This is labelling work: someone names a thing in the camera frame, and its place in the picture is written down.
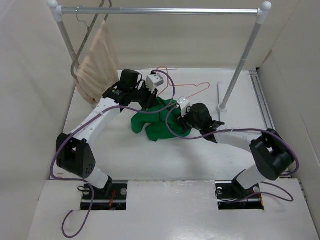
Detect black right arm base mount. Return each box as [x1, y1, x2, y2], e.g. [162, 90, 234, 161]
[215, 181, 264, 210]

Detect white and metal clothes rack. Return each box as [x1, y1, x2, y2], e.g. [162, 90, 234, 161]
[46, 0, 272, 113]

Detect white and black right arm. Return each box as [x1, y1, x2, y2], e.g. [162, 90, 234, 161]
[177, 98, 297, 198]

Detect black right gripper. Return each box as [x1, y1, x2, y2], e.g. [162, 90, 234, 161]
[175, 106, 203, 131]

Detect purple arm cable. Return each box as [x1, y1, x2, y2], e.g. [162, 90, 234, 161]
[51, 69, 177, 238]
[165, 104, 300, 202]

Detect beige garment on hanger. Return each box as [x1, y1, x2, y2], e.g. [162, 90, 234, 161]
[75, 21, 120, 105]

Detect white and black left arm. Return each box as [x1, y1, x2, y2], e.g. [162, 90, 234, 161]
[56, 69, 164, 199]

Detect pink wire hanger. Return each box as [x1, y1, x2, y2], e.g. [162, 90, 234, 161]
[156, 65, 211, 99]

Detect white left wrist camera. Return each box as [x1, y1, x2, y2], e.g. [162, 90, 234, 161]
[145, 74, 164, 93]

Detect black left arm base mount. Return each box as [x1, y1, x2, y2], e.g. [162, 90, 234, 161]
[77, 180, 128, 211]

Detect aluminium rail at right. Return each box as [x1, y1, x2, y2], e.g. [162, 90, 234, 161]
[249, 69, 275, 129]

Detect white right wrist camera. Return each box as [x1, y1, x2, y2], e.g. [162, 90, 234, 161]
[176, 96, 191, 117]

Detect green t shirt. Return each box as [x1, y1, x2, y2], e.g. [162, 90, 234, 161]
[131, 97, 191, 142]

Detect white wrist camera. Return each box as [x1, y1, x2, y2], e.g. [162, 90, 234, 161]
[145, 74, 164, 93]
[176, 96, 191, 117]

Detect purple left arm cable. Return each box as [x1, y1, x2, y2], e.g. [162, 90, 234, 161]
[51, 69, 177, 238]

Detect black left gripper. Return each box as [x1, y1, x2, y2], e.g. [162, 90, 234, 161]
[129, 81, 159, 111]

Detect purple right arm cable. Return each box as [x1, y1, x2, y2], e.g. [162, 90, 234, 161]
[165, 104, 300, 202]

